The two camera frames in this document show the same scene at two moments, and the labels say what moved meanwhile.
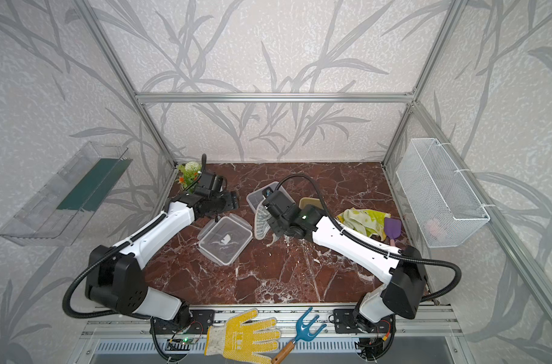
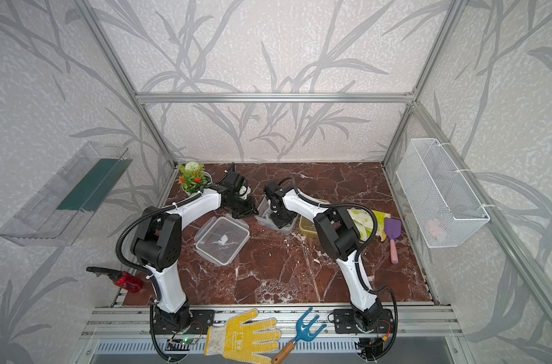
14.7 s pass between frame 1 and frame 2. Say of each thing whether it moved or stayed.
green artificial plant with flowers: stayed
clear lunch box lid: stayed
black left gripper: moved
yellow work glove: stayed
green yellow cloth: stayed
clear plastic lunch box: moved
